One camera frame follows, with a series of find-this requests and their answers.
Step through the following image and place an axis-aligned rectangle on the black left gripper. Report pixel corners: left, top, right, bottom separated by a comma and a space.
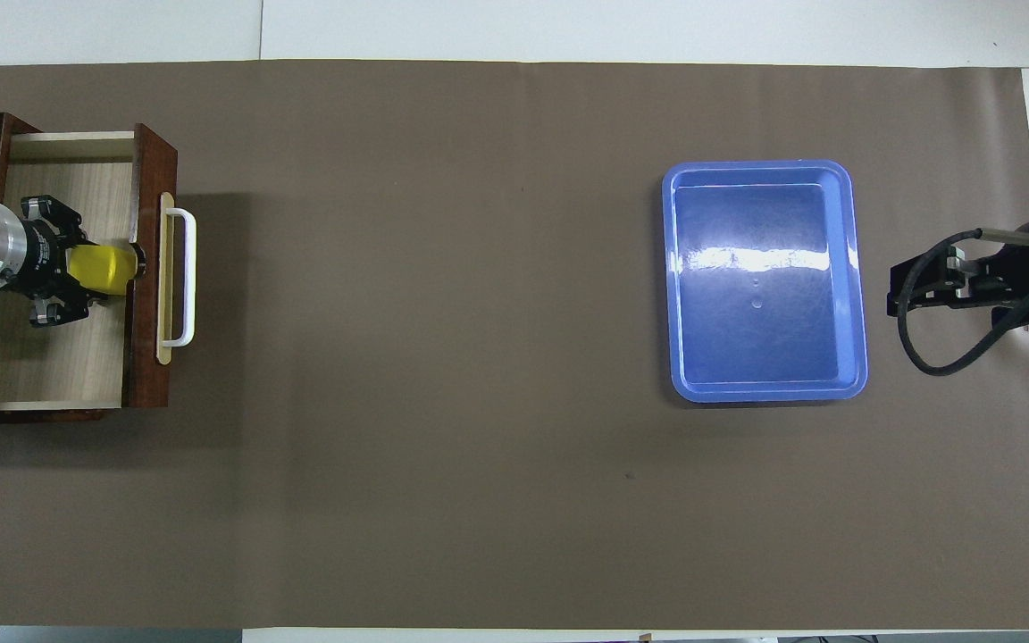
19, 195, 105, 329

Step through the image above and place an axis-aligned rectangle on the yellow cube block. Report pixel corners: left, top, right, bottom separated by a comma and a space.
68, 246, 138, 296

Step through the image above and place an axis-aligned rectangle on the wooden drawer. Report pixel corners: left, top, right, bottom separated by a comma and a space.
0, 123, 198, 413

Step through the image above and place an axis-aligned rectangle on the white drawer handle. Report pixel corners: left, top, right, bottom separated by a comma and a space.
160, 207, 198, 348

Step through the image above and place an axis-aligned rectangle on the blue plastic tray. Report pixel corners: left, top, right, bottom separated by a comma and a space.
662, 160, 869, 405

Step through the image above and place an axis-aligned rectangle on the brown paper table mat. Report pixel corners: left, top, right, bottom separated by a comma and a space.
0, 59, 1029, 630

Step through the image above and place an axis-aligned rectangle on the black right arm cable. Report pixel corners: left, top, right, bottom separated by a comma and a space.
897, 228, 1029, 376

